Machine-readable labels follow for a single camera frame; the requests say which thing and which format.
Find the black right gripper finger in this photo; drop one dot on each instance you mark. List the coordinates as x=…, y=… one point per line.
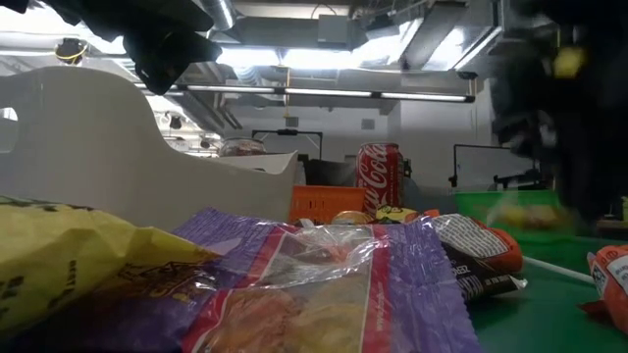
x=598, y=181

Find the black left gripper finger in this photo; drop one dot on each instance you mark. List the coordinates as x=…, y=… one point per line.
x=167, y=56

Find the blue white lollipop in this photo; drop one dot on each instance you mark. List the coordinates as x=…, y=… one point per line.
x=559, y=269

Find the white plastic bin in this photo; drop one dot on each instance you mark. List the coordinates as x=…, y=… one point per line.
x=98, y=157

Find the yellow candy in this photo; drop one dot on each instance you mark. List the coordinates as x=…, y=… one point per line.
x=395, y=213

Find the purple snack bag clear window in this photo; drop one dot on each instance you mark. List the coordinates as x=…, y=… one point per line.
x=417, y=294

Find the yellow snack bag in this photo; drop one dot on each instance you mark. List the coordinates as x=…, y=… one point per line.
x=59, y=255

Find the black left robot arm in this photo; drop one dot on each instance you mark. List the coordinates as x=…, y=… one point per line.
x=12, y=5

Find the orange candy with QR label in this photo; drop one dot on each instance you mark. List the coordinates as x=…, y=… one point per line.
x=613, y=294

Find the round golden candy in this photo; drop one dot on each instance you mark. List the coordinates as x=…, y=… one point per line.
x=350, y=218

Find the silver soda can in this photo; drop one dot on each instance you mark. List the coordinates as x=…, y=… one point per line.
x=243, y=148

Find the orange pack with white label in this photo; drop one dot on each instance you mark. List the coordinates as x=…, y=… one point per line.
x=500, y=250

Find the green plastic basket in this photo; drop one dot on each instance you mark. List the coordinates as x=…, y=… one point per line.
x=476, y=206

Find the long ceiling light bar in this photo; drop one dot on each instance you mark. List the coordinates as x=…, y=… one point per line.
x=319, y=91

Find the grey ceiling box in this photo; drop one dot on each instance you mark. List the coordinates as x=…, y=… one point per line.
x=333, y=30

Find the grey translucent plastic bin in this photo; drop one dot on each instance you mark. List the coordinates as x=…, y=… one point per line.
x=427, y=201

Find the orange plastic basket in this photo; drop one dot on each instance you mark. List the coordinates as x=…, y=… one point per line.
x=324, y=201

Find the red Coca-Cola can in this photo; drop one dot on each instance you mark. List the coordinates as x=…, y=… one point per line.
x=380, y=176

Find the silver round air duct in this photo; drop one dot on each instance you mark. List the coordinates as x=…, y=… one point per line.
x=218, y=15

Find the black metal frame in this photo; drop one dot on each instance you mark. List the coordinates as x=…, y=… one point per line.
x=287, y=132
x=455, y=162

